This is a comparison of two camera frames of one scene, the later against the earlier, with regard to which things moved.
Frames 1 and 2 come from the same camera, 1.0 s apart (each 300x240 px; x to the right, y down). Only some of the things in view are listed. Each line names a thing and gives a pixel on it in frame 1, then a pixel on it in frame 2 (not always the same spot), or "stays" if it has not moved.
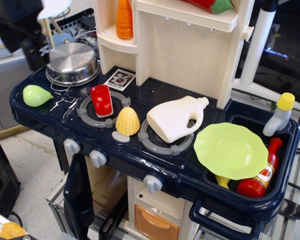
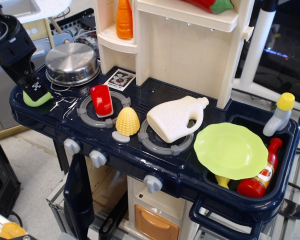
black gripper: x=17 y=23 -> x=13 y=47
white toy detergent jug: x=169 y=121 stays
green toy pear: x=35 y=95 stays
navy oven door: x=78 y=201 stays
